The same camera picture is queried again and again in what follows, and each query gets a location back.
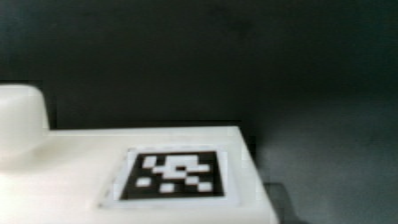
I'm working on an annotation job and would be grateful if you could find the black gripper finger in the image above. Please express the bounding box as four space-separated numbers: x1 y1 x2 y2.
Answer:
263 182 309 224

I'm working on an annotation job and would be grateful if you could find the white front drawer box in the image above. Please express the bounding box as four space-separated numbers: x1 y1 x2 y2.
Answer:
0 85 279 224

